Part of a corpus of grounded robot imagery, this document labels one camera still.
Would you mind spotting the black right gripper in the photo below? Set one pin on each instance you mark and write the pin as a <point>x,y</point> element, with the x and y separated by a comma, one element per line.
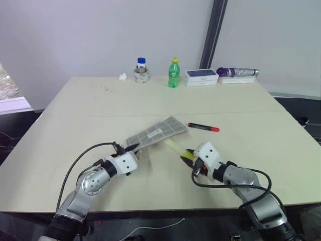
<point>199,168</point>

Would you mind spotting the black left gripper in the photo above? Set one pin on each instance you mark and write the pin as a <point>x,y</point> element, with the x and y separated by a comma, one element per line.
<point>120,150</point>

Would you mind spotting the yellow highlighter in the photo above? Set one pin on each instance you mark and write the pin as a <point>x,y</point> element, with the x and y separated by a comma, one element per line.
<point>175,147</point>

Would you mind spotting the grey grid mesh pouch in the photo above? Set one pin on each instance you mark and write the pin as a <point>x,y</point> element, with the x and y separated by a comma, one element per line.
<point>160,131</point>

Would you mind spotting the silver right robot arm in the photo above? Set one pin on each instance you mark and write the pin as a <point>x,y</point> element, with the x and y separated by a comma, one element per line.
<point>242,175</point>

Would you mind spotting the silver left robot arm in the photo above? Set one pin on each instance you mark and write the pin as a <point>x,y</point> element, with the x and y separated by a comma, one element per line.
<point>90,183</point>

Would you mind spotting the red marker with black cap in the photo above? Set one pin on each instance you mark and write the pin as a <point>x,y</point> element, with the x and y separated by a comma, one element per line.
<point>203,127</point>

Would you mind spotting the crumpled white tissue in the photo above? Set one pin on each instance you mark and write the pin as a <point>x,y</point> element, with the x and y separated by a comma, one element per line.
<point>123,77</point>

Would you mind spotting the roll of tape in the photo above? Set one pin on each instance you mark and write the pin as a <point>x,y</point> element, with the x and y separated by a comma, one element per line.
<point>141,76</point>

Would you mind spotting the plain white phone box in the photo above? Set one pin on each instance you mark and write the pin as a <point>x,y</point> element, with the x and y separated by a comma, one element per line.
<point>201,83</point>

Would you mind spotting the green plastic soda bottle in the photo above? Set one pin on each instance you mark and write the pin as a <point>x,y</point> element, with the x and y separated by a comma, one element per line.
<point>173,75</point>

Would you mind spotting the white box with dark lid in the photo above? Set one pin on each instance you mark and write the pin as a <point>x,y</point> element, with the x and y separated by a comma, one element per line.
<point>201,74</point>

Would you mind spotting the white bottle with blue cap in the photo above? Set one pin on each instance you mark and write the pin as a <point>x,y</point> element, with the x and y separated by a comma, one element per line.
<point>141,64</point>

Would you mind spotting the flat long white box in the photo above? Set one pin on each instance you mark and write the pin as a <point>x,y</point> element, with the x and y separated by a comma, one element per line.
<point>237,80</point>

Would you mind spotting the purple and grey folded umbrella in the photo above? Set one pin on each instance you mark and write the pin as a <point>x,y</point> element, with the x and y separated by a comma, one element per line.
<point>235,72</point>

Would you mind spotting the black and white object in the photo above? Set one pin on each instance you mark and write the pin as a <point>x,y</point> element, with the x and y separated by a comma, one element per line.
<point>304,121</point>

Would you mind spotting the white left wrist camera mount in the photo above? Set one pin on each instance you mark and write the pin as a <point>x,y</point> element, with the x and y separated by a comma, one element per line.
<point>125,163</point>

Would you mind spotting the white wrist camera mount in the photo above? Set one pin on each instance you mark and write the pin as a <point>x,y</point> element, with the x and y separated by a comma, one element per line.
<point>208,153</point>
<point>125,163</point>

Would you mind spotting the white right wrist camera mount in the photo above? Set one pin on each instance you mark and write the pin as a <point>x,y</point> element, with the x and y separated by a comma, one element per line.
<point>208,153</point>

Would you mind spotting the dark vertical wall post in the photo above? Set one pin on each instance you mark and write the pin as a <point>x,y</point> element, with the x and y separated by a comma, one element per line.
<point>213,35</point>

